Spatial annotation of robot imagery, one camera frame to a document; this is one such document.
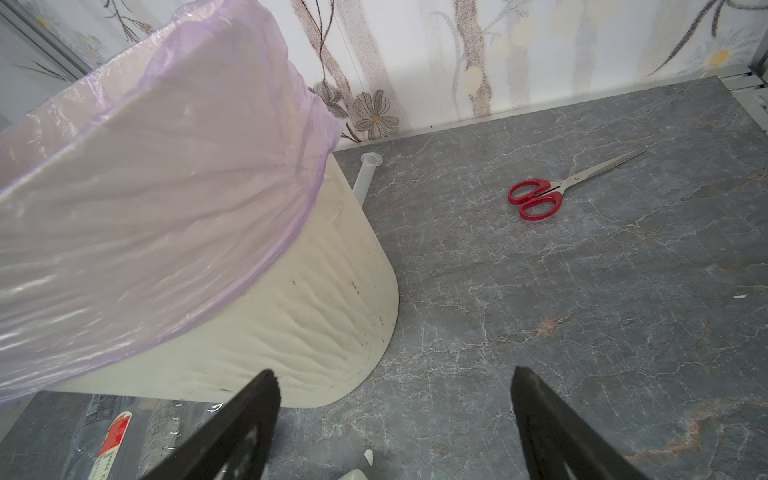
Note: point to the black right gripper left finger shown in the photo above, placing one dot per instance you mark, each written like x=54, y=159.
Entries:
x=235, y=443

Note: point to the red handled scissors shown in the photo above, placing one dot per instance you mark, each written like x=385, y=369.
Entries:
x=539, y=199

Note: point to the pink bin liner bag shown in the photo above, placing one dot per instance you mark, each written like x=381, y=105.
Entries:
x=145, y=197

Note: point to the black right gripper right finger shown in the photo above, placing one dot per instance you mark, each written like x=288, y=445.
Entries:
x=556, y=442

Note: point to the red white label bottle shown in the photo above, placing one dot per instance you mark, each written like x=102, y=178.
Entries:
x=111, y=440

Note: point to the clear plastic syringe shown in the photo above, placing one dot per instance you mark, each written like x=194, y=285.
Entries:
x=370, y=161

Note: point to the clear ribbed water bottle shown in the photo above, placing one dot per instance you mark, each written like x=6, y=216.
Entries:
x=171, y=423

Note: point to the cream plastic waste bin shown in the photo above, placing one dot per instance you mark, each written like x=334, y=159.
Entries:
x=320, y=318

